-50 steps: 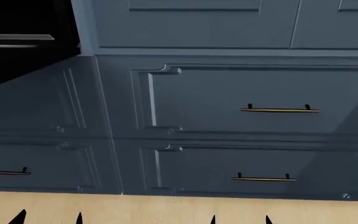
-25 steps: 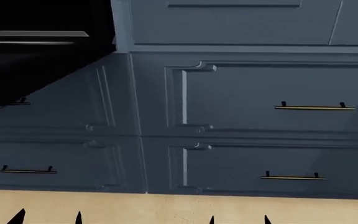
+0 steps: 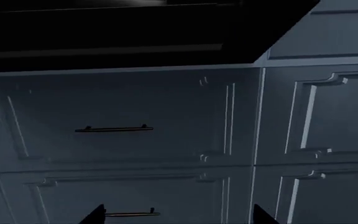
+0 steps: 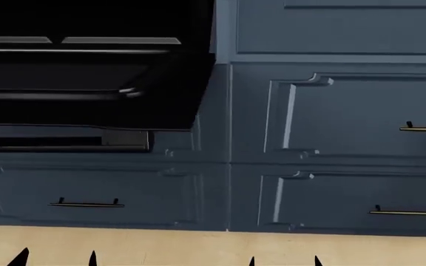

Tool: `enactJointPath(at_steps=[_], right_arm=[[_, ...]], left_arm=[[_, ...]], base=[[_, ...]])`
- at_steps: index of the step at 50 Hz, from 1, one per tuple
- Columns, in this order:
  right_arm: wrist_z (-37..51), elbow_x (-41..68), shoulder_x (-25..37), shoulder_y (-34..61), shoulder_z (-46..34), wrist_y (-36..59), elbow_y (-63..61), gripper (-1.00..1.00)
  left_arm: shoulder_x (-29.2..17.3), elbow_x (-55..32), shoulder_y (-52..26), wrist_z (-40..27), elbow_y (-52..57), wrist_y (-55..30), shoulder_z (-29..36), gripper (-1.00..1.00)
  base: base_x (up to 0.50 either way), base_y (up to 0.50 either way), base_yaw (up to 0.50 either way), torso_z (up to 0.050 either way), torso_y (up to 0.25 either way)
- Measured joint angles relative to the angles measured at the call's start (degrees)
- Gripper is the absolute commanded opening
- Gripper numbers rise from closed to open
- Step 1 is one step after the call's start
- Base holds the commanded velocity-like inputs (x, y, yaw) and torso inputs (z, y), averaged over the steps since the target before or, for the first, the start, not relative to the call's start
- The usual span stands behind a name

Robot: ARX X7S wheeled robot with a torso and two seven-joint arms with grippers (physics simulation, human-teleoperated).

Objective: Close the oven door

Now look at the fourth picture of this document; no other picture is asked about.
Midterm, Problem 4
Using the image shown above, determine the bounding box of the black built-in oven body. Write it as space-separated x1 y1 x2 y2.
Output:
0 0 217 65

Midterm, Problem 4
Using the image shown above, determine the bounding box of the black oven door handle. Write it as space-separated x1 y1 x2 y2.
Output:
0 129 152 154

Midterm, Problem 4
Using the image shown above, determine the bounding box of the black oven door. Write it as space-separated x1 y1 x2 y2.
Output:
0 49 216 132

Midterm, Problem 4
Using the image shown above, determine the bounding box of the tall blue-grey drawer front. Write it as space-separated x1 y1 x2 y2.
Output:
230 62 426 165

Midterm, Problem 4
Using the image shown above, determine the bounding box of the low blue-grey drawer front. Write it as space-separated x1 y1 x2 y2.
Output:
229 163 426 238

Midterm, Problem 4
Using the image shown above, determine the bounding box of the brass drawer handle bar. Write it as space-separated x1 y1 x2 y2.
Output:
399 120 426 133
368 204 426 217

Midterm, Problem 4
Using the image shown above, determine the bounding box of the blue-grey drawer with black handle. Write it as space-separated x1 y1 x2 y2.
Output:
0 162 230 231

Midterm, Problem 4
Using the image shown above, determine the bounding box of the black drawer handle bar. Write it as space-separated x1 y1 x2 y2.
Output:
47 197 126 208

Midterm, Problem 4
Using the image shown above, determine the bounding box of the blue-grey cabinet door panel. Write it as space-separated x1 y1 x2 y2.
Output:
234 0 426 55

